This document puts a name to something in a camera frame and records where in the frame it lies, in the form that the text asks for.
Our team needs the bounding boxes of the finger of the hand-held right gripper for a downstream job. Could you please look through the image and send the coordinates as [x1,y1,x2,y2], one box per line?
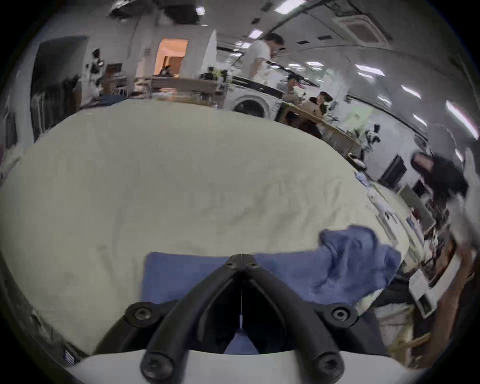
[410,152,469,201]

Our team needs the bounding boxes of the bed with beige sheet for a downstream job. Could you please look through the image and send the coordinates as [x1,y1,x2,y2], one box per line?
[0,99,426,357]

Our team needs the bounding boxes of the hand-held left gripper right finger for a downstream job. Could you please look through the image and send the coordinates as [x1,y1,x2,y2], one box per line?
[242,254,389,384]

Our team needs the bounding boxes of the blue garment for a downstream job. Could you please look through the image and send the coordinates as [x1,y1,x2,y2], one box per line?
[144,225,403,355]

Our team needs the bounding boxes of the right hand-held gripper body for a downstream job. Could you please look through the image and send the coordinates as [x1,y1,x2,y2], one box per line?
[448,148,480,248]

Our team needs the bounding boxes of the person's right forearm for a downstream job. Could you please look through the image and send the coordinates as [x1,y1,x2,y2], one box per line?
[425,262,478,370]

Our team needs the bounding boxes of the white washing machine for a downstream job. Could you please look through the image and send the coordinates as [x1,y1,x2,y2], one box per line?
[224,78,284,121]

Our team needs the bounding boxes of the person's right hand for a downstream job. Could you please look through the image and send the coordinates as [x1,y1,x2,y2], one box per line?
[460,243,480,271]

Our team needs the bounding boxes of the long wooden table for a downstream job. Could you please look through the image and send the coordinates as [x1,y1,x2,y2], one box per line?
[279,103,362,159]

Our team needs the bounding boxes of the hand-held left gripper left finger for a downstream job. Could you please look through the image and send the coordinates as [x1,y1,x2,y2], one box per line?
[93,254,243,383]

